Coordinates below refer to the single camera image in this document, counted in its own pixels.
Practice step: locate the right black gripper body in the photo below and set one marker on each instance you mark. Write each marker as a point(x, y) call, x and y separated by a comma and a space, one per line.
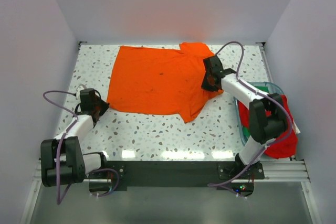
point(206, 83)

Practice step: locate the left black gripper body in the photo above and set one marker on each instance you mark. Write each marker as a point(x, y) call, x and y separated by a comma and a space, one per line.
point(94, 105)

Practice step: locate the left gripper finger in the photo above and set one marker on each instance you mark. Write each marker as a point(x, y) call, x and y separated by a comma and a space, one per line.
point(101, 106)
point(96, 117)

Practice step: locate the orange t shirt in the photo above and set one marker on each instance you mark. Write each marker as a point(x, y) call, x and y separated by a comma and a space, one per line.
point(160, 81)

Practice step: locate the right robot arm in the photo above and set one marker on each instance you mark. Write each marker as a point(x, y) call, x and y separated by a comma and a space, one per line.
point(267, 117)

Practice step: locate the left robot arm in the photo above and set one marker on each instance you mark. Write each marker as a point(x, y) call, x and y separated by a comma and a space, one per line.
point(62, 161)

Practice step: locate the clear blue plastic bin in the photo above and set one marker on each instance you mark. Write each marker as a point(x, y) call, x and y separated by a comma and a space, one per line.
point(263, 86)

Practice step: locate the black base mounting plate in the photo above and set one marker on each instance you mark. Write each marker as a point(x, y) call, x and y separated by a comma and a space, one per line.
point(125, 174)

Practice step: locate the white paper sheet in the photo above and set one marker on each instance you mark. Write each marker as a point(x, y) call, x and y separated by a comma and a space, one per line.
point(295, 128)

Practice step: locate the red t shirt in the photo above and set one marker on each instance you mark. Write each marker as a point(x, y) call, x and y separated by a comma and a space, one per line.
point(285, 148)

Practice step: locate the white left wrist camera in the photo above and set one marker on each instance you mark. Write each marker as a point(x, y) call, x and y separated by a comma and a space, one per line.
point(80, 87)

